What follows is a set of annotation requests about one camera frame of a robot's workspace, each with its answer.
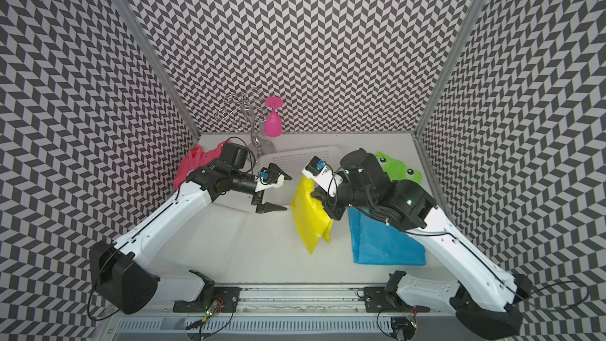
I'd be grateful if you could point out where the green frog folded raincoat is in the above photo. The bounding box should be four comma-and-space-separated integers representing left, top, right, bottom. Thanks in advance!
375, 153, 422, 184

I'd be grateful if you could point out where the aluminium front rail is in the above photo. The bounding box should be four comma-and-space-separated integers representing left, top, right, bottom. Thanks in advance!
101, 283, 503, 318

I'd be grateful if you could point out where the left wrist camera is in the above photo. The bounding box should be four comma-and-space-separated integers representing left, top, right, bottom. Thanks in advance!
219, 142, 249, 170

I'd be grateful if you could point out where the pink bunny folded raincoat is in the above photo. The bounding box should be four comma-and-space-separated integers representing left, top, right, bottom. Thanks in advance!
173, 142, 226, 190

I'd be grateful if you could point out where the chrome glass holder stand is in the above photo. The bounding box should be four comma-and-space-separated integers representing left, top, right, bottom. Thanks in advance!
224, 94, 276, 158

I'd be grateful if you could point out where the blue folded raincoat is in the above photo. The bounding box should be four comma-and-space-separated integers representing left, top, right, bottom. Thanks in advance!
348, 208, 426, 266

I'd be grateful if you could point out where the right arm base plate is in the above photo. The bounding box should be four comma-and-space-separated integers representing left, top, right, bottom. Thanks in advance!
361, 286, 413, 314

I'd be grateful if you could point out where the pink silicone wine glass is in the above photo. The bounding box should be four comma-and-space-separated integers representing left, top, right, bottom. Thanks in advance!
264, 96, 283, 137

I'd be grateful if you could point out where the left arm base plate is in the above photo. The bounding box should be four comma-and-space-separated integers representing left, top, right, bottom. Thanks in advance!
172, 287, 241, 314

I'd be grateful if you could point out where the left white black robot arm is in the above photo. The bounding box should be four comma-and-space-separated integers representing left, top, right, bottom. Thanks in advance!
89, 159, 291, 315

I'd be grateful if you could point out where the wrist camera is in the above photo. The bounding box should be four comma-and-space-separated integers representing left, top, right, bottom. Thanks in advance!
302, 156, 340, 197
219, 142, 249, 170

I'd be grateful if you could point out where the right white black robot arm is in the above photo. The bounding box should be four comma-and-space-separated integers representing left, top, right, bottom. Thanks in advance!
302, 148, 533, 340

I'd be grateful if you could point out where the white plastic basket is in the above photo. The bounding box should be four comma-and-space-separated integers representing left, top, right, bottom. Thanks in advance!
214, 146, 343, 213

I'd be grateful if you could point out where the yellow raincoat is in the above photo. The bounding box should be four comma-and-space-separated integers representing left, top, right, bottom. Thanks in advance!
290, 176, 333, 254

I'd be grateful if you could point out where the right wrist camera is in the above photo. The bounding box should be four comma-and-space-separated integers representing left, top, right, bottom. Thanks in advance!
302, 156, 340, 197

